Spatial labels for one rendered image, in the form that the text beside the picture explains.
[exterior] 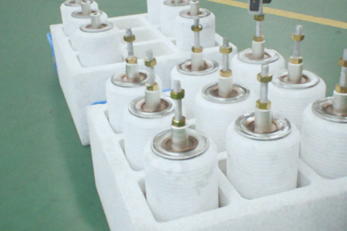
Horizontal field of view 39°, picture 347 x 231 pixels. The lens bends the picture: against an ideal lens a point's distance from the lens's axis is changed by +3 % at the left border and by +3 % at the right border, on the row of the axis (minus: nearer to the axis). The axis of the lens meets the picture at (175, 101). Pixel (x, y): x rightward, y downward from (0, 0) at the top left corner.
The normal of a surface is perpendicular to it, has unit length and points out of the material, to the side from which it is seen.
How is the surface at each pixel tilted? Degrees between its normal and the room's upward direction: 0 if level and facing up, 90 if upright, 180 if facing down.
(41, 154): 0
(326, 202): 90
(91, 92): 90
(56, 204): 0
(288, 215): 90
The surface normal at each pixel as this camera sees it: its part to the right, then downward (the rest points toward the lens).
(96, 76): 0.33, 0.40
